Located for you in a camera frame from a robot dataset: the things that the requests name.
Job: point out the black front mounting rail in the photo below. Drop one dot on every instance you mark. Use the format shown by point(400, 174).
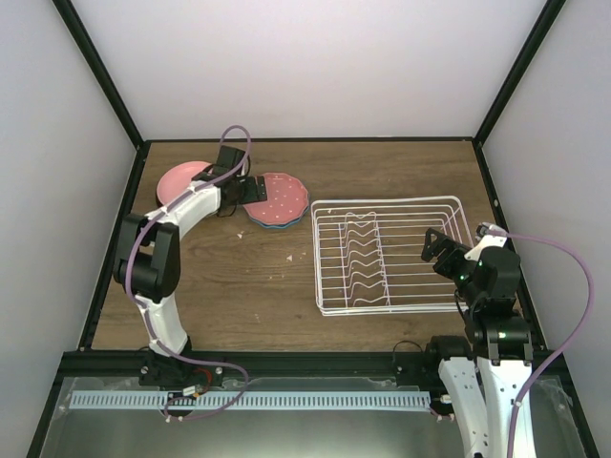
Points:
point(405, 368)

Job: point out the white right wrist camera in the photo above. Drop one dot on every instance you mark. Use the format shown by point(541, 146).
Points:
point(487, 235)

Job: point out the slotted grey cable duct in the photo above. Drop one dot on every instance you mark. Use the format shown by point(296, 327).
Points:
point(253, 400)

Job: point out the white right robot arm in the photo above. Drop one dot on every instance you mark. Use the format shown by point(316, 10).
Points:
point(485, 373)

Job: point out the light pink plate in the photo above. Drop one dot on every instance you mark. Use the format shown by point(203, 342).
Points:
point(175, 180)

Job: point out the teal plate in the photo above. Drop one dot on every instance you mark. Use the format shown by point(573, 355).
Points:
point(278, 225)

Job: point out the white wire dish rack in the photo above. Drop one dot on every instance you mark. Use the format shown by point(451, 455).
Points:
point(367, 254)

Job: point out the dark pink scalloped plate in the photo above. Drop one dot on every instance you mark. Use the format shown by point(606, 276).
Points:
point(287, 198)

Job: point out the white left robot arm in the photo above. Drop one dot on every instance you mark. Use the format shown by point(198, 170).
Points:
point(147, 262)

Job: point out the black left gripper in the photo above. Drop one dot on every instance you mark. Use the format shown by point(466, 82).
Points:
point(251, 196)

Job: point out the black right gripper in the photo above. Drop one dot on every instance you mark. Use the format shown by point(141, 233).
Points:
point(430, 251)

